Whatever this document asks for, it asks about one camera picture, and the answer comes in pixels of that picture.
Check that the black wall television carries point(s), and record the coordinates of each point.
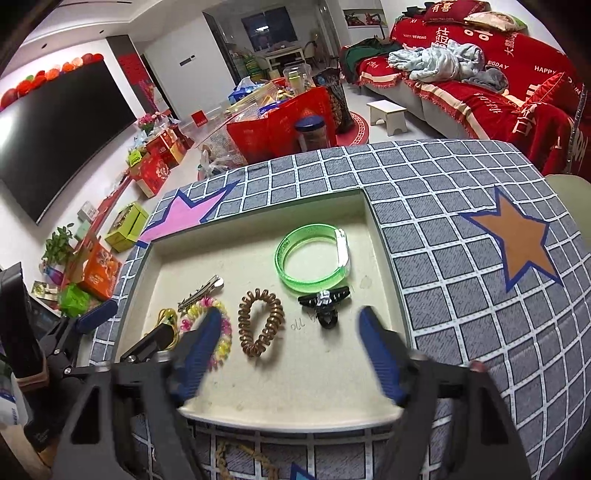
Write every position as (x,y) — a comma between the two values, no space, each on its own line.
(60,147)

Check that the white table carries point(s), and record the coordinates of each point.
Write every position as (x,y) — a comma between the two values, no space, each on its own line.
(286,57)

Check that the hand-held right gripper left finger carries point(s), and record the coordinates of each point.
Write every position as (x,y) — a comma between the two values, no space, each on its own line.
(198,355)

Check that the orange printed box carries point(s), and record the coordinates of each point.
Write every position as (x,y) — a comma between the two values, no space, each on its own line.
(99,272)

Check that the grey checked tablecloth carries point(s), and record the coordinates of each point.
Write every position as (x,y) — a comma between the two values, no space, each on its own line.
(461,323)

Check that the green plastic bag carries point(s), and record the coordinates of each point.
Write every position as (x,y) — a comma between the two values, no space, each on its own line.
(74,300)

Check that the dark green cloth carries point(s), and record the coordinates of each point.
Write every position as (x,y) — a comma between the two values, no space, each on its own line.
(364,55)

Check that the green translucent bangle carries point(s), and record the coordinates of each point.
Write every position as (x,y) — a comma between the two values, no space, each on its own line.
(344,254)

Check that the large red gift box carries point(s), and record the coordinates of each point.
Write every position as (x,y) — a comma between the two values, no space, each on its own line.
(154,175)

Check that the green potted plant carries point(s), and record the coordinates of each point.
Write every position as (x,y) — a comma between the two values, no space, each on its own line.
(57,244)

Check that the pink flower bouquet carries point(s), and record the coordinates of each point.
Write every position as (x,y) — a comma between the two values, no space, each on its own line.
(150,122)

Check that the light blue blanket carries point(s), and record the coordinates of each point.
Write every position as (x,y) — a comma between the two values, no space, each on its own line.
(438,62)

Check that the dark patterned bag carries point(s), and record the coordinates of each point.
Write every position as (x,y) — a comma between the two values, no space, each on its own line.
(334,99)

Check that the white small stool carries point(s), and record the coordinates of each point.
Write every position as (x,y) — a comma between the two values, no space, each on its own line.
(388,113)

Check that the floral pillow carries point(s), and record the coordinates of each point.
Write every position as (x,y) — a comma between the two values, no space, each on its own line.
(498,21)

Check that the blue lid jar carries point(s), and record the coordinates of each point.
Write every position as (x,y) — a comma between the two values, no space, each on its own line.
(310,134)

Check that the yellow-green box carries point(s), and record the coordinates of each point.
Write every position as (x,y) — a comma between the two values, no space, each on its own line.
(124,228)

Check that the small red sign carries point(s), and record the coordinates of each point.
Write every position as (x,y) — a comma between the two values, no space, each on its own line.
(199,119)

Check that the pink star sticker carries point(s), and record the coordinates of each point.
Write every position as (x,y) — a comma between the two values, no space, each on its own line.
(184,212)

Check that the dark window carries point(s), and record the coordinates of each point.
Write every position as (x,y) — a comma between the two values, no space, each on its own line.
(268,27)

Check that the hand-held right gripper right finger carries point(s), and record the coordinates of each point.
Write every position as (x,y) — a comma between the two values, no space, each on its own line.
(383,355)

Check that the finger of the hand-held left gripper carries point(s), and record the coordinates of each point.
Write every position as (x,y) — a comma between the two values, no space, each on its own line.
(152,341)
(97,314)

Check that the row of red paper flowers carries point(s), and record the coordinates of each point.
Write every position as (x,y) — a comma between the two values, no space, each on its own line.
(46,74)

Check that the grey-green shallow tray box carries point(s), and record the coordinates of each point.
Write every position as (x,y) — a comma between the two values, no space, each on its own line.
(258,392)

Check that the red low shelf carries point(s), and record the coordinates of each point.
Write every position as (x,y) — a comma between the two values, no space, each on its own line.
(111,198)

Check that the red shopping bag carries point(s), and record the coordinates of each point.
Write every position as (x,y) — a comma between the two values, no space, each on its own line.
(277,129)

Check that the pale green armchair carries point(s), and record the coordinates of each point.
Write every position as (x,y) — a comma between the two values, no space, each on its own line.
(575,194)

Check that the silver metal hair clip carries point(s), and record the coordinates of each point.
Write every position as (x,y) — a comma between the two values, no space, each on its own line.
(198,294)

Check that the red printed pillow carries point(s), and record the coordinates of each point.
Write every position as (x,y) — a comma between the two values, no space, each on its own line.
(455,11)

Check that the brown star sticker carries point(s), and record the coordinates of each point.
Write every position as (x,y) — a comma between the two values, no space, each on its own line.
(521,235)

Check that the blue star sticker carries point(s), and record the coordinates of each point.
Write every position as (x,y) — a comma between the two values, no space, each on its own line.
(300,475)

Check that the black hair claw clip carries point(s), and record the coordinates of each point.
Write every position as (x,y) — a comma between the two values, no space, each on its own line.
(325,307)

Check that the red covered sofa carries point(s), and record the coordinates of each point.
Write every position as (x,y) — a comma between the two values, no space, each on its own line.
(508,106)

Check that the metal pole stand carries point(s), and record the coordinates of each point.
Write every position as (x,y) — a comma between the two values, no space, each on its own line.
(577,134)

